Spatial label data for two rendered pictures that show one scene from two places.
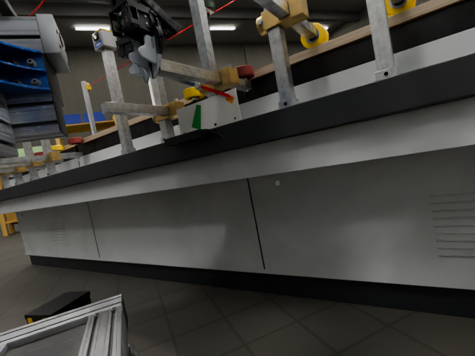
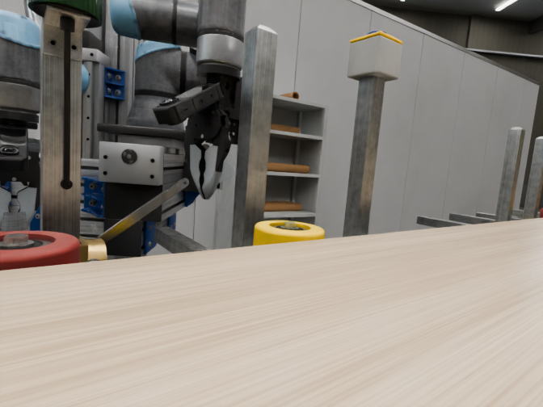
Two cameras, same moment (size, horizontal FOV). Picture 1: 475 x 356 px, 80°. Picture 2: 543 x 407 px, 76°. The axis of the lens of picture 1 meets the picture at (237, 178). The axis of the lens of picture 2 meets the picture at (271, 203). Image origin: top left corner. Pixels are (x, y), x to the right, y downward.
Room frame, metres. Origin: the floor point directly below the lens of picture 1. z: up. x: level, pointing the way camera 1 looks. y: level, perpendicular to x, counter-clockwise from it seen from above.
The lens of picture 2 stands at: (1.29, -0.26, 0.98)
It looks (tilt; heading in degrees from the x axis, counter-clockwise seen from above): 7 degrees down; 108
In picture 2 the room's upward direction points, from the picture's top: 5 degrees clockwise
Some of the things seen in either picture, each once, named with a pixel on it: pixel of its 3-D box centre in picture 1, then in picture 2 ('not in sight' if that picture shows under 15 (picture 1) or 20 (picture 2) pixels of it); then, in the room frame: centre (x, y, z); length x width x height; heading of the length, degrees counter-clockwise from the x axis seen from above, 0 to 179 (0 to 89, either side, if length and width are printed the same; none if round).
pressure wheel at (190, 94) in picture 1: (195, 102); (285, 270); (1.19, 0.11, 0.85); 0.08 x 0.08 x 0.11
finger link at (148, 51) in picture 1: (148, 55); (2, 210); (0.67, 0.15, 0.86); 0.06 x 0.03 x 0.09; 146
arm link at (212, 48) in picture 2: not in sight; (218, 57); (1.01, 0.26, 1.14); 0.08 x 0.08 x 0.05
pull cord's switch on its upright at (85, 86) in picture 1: (95, 129); not in sight; (3.32, 1.50, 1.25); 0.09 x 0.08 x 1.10; 55
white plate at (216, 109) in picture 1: (206, 114); not in sight; (0.95, 0.06, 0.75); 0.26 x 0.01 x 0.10; 55
